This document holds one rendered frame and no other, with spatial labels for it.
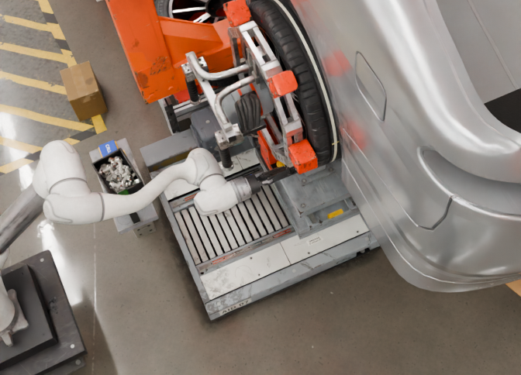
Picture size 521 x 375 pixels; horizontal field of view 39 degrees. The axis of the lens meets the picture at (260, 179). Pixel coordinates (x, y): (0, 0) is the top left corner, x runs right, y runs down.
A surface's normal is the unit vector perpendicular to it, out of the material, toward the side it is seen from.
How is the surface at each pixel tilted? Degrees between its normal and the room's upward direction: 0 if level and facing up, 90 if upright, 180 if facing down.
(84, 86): 0
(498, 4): 22
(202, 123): 0
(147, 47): 90
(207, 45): 90
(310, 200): 0
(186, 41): 90
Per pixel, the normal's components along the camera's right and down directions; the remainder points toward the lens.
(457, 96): -0.25, -0.24
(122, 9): 0.40, 0.77
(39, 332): -0.09, -0.47
